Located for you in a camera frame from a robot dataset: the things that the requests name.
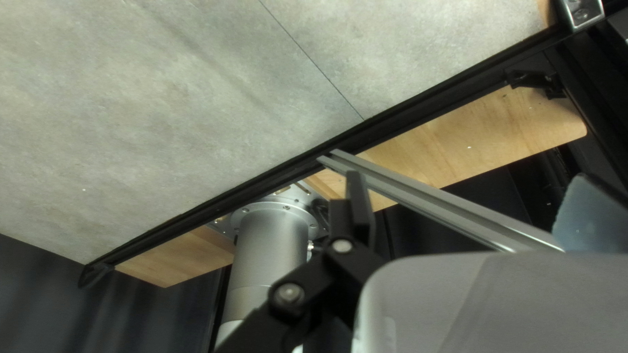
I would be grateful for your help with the black frame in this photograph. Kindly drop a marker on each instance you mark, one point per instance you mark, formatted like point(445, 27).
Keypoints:
point(392, 116)

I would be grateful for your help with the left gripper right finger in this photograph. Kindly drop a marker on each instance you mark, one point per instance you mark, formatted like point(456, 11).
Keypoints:
point(596, 220)

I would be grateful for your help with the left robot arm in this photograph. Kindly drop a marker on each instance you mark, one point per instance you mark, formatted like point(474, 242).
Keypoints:
point(265, 245)

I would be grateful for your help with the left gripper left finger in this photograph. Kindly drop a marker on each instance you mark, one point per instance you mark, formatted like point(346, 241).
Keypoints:
point(349, 235)

